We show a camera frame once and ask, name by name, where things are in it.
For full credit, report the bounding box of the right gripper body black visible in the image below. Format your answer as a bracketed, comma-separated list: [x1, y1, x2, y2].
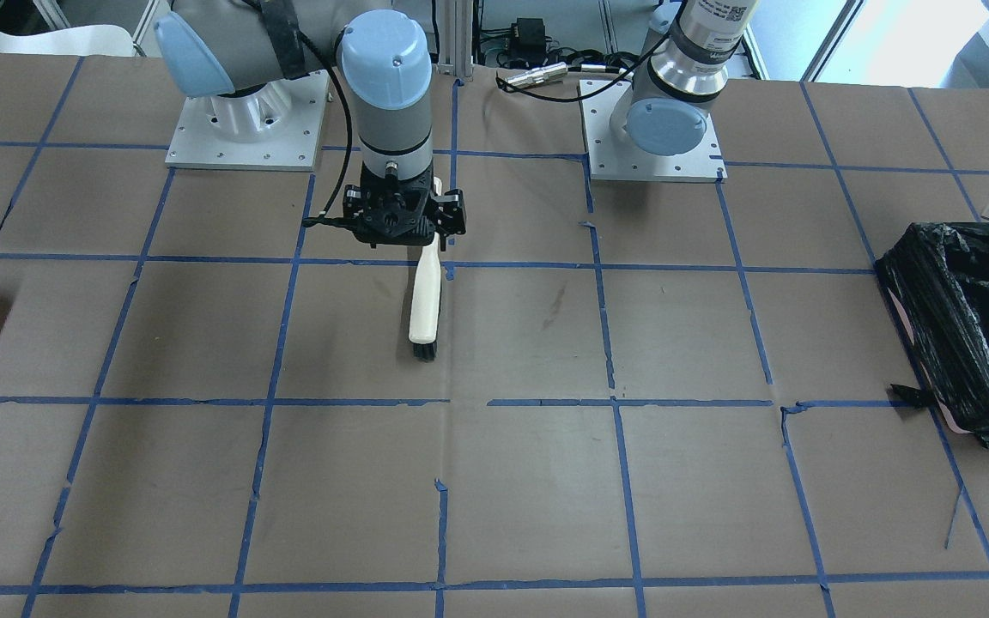
[342, 179, 467, 249]

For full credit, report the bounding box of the beige hand brush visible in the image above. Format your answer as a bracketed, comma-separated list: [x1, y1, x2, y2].
[408, 233, 443, 361]

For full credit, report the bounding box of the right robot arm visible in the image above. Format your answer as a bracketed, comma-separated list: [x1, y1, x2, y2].
[154, 1, 466, 246]

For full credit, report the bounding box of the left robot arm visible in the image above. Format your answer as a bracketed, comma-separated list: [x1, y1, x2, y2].
[622, 1, 758, 156]

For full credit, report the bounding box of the black bag lined bin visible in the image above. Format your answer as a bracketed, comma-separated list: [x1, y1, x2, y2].
[876, 222, 989, 447]

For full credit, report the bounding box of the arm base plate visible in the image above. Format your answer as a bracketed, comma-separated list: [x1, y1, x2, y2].
[579, 79, 727, 183]
[165, 71, 330, 172]

